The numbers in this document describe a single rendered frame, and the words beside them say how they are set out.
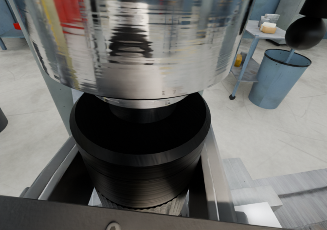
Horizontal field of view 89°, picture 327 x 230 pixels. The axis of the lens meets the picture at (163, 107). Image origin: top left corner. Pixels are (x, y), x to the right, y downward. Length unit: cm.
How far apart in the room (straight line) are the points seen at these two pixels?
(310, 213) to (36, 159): 175
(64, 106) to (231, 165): 47
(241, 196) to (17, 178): 164
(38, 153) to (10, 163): 19
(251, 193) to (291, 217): 17
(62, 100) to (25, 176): 126
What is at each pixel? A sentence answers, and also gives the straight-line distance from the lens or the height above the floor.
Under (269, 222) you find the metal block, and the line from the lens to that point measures 31.
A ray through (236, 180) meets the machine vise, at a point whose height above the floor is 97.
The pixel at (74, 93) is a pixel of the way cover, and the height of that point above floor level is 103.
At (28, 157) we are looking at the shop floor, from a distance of 187.
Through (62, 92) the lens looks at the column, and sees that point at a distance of 53.
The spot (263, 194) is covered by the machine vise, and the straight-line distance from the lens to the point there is 36.
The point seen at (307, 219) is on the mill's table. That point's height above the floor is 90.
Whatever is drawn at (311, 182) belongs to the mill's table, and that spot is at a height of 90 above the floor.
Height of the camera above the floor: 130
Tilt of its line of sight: 39 degrees down
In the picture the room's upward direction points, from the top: 5 degrees clockwise
